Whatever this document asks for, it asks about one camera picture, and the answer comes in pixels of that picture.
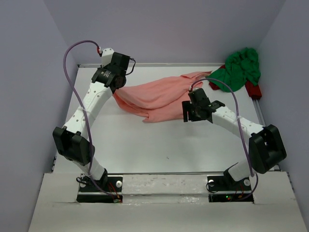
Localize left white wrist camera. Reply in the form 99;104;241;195
98;47;114;67

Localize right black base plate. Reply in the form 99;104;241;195
205;175;254;203

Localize aluminium rail at right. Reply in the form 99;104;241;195
252;96;282;172

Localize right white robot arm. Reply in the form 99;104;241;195
182;88;287;189

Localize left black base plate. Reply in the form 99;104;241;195
76;174;123;203

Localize green t shirt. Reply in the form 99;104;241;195
209;47;261;92

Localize pink t shirt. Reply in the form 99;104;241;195
113;71;211;123

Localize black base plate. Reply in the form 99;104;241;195
76;174;123;203
205;175;254;203

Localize red t shirt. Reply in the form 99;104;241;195
209;81;262;100

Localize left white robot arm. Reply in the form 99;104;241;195
53;49;132;191

